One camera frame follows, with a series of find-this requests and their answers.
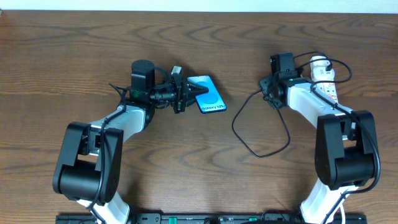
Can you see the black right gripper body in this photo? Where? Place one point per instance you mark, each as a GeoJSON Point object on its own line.
{"type": "Point", "coordinates": [267, 90]}

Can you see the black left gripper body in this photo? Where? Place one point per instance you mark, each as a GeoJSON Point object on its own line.
{"type": "Point", "coordinates": [179, 95]}

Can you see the white power strip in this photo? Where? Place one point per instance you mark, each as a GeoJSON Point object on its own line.
{"type": "Point", "coordinates": [327, 88]}

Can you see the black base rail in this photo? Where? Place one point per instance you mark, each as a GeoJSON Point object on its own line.
{"type": "Point", "coordinates": [152, 218]}

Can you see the blue Galaxy smartphone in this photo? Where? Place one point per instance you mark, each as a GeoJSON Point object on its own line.
{"type": "Point", "coordinates": [212, 101]}

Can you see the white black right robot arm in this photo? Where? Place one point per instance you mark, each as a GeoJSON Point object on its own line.
{"type": "Point", "coordinates": [347, 159]}

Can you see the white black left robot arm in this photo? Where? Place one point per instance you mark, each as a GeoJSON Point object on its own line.
{"type": "Point", "coordinates": [89, 163]}

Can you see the white USB charger adapter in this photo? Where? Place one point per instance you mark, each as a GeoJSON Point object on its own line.
{"type": "Point", "coordinates": [321, 69]}

